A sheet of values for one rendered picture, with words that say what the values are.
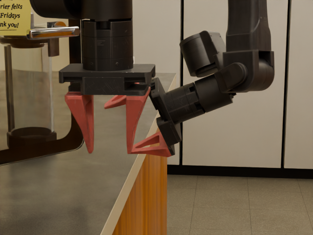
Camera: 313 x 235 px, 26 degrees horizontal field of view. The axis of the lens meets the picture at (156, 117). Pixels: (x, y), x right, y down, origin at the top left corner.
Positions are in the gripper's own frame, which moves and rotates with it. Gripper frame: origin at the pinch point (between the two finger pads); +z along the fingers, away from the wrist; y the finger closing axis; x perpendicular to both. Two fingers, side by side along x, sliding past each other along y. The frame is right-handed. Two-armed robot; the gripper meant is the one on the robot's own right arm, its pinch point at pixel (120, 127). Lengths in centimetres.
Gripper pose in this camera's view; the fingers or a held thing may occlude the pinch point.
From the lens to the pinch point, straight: 117.0
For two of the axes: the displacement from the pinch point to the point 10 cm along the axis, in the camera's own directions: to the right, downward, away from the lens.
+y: -3.9, -8.0, -4.5
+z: -9.2, 3.5, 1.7
